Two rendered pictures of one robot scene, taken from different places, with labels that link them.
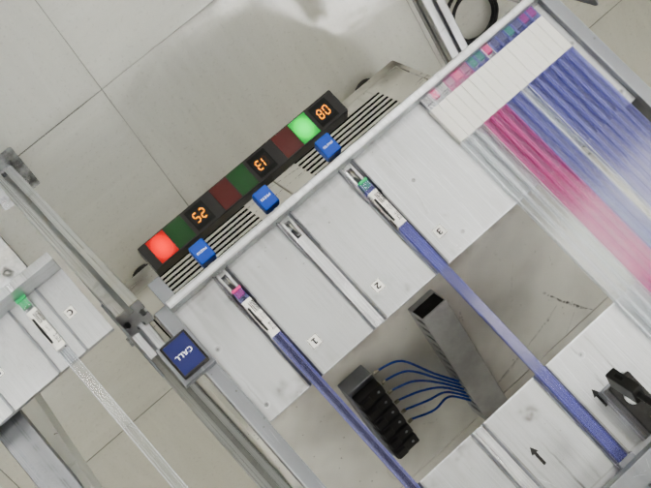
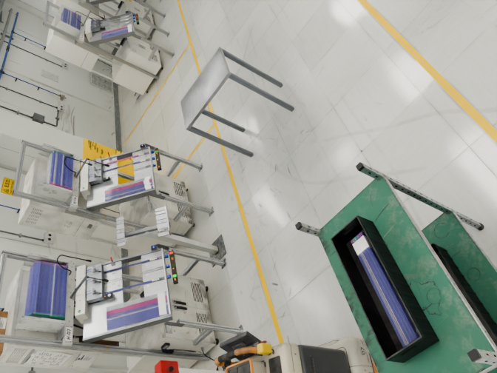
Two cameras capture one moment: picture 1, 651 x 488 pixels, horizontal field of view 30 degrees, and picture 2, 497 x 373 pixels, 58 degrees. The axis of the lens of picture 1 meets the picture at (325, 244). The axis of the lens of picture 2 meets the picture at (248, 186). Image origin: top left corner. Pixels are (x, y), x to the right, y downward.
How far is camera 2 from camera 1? 3.26 m
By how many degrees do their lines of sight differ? 53
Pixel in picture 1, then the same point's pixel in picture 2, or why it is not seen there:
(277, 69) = (224, 320)
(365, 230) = (154, 276)
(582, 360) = (119, 295)
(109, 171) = (220, 283)
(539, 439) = (115, 285)
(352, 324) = (144, 269)
